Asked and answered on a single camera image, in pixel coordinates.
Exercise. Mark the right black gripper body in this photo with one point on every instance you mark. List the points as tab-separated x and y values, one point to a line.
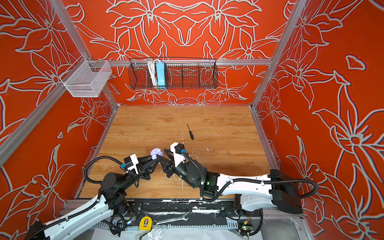
171	169

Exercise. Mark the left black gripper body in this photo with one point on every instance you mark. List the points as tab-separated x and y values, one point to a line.
142	175

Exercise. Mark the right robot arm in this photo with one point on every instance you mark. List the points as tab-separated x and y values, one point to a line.
274	190

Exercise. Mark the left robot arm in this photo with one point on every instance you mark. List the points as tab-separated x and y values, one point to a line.
109	206

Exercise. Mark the black screwdriver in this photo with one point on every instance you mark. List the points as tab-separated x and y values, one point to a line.
190	132

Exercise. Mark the silver wrench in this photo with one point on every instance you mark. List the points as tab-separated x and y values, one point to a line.
179	218

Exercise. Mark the yellow tape measure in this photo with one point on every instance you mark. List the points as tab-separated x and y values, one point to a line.
146	224

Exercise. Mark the light blue power bank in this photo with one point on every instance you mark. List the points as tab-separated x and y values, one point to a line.
160	66

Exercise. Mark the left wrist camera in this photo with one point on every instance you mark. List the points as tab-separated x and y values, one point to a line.
130	164

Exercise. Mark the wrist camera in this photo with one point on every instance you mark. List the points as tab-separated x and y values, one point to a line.
176	149
130	164

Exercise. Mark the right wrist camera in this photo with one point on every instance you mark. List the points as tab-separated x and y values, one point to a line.
176	149

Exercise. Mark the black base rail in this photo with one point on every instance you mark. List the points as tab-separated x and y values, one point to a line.
227	207

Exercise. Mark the black wire wall basket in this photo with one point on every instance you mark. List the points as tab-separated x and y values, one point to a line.
181	73

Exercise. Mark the white mesh wall basket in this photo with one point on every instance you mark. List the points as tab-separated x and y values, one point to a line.
87	78

